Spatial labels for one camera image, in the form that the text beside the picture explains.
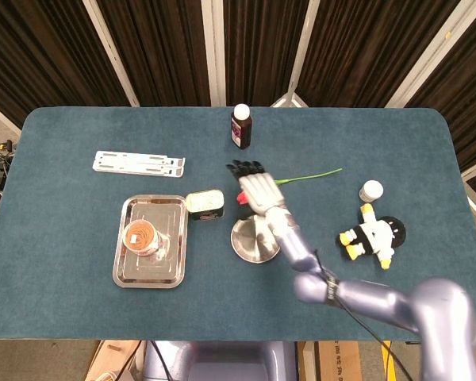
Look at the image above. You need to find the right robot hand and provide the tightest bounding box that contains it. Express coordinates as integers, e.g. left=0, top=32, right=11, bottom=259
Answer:
left=225, top=160, right=286, bottom=217

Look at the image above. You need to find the black luncheon meat can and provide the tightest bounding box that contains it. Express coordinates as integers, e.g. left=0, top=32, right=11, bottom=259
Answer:
left=185, top=189, right=226, bottom=222

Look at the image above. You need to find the clear plastic jar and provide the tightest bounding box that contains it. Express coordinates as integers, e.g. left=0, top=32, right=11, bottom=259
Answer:
left=121, top=220, right=163, bottom=257

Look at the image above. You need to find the lavender robot base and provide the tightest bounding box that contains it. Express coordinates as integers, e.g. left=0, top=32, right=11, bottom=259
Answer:
left=142, top=340, right=298, bottom=381

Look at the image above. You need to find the small white jar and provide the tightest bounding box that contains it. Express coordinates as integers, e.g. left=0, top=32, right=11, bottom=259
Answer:
left=359, top=179, right=384, bottom=203

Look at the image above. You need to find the artificial red tulip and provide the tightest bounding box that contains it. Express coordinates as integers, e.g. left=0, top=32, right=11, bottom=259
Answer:
left=236, top=167, right=344, bottom=206

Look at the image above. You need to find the round steel plate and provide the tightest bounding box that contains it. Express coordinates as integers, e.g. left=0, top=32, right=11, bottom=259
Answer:
left=230, top=215, right=282, bottom=263

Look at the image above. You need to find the dark juice bottle white cap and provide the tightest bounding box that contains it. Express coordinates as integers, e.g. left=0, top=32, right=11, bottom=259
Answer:
left=230, top=103, right=253, bottom=150

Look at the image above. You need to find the plush penguin toy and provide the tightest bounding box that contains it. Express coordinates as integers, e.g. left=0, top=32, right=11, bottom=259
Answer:
left=338, top=203, right=407, bottom=271

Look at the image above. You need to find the white folding stand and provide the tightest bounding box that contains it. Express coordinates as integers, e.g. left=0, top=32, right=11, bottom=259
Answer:
left=91, top=150, right=186, bottom=179

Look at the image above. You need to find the rectangular steel tray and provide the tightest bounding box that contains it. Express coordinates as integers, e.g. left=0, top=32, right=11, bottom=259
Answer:
left=112, top=194, right=190, bottom=290

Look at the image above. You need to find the dark brown curtain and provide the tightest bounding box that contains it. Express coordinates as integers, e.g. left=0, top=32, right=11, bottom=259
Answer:
left=0, top=0, right=476, bottom=199

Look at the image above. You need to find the cardboard box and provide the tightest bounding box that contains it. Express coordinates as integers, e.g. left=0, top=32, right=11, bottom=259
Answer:
left=315, top=341, right=362, bottom=381

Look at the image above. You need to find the yellow bar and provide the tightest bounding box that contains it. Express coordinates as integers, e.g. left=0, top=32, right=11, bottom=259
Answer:
left=382, top=341, right=396, bottom=381

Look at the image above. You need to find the wooden board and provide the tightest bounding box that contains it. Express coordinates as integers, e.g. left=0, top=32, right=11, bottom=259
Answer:
left=85, top=340, right=142, bottom=381

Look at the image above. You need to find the blue tablecloth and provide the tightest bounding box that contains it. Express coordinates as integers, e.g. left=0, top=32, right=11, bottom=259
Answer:
left=0, top=106, right=476, bottom=342

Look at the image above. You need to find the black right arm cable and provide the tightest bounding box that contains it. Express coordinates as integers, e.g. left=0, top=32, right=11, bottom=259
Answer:
left=311, top=248, right=408, bottom=381

